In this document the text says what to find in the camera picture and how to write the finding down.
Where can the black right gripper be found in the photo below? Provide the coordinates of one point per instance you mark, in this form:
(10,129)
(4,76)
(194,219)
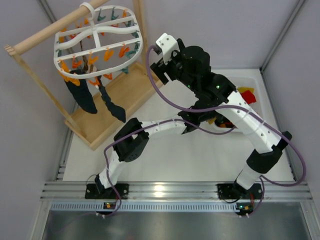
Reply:
(160,71)

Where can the dark navy sock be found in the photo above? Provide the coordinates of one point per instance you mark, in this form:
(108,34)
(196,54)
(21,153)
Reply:
(116,111)
(82,95)

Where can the thin mustard yellow sock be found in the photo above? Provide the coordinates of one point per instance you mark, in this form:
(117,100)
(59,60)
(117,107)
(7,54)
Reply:
(243,89)

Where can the red sock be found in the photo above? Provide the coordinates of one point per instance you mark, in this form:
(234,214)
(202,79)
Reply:
(249,97)

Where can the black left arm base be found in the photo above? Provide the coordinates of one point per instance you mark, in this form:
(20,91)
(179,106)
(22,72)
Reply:
(92,192)

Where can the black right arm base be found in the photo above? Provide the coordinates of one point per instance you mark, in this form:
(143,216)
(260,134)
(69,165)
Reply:
(233,191)

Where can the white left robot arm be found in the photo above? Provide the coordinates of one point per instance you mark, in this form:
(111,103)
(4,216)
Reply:
(130,142)

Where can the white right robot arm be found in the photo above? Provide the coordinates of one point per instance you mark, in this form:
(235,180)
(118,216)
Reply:
(217,96)

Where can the white round clip hanger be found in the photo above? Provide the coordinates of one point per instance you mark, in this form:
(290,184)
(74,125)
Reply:
(110,38)

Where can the brown striped sock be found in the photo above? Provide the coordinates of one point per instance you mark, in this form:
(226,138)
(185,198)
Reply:
(86,67)

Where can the white plastic basket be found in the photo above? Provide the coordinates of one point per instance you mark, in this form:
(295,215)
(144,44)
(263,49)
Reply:
(258,106)

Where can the orange black argyle sock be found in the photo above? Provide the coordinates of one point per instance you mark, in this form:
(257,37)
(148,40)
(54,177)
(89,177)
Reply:
(221,123)

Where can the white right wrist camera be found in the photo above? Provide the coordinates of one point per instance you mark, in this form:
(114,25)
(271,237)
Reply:
(167,45)

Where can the aluminium mounting rail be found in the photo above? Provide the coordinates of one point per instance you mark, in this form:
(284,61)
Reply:
(167,197)

